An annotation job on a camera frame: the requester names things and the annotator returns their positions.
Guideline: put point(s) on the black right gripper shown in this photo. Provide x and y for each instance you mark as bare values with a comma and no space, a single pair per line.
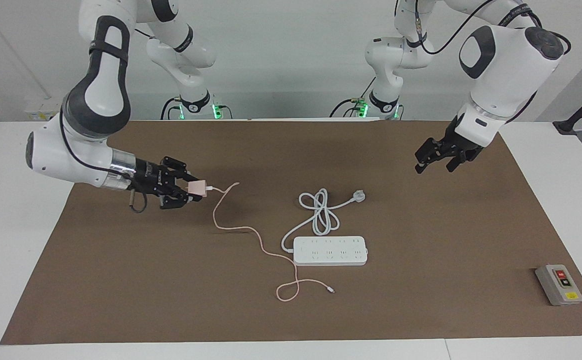
150,177

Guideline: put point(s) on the black stand clamp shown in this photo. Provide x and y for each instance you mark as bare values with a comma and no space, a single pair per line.
566,126

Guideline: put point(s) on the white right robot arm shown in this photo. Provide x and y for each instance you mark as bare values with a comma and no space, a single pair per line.
96,75

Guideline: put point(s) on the white wall socket box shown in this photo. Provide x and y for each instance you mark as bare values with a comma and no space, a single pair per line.
41,115

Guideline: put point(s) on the grey on-off switch box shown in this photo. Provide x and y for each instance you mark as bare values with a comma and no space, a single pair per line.
558,287

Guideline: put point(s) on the brown table mat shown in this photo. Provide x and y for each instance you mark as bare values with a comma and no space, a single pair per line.
171,300

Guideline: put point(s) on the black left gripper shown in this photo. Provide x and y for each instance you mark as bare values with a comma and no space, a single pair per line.
458,142

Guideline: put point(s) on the white power strip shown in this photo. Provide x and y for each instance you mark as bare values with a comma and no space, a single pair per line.
331,252

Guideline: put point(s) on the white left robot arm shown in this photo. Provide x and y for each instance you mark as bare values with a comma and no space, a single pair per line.
511,65

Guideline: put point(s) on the pink charger plug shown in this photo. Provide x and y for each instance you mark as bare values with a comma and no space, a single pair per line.
197,187

